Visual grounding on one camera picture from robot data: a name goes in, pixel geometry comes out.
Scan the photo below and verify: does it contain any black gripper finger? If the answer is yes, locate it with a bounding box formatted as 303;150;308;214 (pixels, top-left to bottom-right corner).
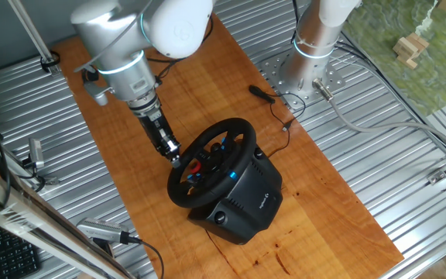
156;139;178;167
164;134;182;167

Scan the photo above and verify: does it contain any black camera cable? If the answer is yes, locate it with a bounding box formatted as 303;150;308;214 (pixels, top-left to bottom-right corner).
124;234;166;279

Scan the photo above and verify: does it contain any small wooden block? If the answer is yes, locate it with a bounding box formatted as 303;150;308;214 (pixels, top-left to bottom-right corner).
396;53;418;70
392;37;417;57
407;33;430;50

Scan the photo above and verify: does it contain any black wheel base housing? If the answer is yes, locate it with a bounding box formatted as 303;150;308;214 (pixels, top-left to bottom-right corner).
187;145;284;246

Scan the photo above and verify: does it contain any grey conduit with connector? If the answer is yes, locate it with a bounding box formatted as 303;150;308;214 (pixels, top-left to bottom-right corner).
311;77;446;156

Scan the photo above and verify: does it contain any black steering wheel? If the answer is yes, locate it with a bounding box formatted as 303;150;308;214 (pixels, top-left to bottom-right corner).
166;117;258;209

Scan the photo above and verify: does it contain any aluminium frame beam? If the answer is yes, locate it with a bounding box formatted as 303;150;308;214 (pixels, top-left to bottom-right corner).
0;160;135;279

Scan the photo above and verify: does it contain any silver robot mounting plate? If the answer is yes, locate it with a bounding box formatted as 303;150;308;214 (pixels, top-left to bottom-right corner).
259;50;346;113

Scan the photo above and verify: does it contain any aluminium frame pole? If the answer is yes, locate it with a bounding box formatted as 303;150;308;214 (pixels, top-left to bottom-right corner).
8;0;62;77

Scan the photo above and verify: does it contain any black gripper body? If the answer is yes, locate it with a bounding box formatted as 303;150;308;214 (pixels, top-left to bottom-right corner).
136;109;173;146

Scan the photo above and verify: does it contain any wooden board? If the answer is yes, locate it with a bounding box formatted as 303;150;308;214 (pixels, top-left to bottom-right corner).
52;13;405;279

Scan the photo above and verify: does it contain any black cable tie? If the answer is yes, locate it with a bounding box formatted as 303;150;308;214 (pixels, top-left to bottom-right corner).
39;50;61;73

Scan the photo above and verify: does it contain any black base cable bundle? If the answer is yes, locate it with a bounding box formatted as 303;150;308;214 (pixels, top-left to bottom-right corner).
334;33;446;158

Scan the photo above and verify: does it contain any black USB cable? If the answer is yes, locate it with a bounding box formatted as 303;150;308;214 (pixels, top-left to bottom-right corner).
249;84;308;159

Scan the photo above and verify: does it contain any green textured mat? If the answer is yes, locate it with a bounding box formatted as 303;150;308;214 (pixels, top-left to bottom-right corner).
341;0;446;117

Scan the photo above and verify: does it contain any black keyboard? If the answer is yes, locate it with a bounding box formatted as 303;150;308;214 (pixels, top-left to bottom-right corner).
0;222;41;279

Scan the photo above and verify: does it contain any grey ribbed camera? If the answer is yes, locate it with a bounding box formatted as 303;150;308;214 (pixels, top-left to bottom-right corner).
76;218;131;245

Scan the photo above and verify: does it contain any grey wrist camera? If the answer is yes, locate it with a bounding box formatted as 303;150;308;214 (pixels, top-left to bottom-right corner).
83;79;114;106

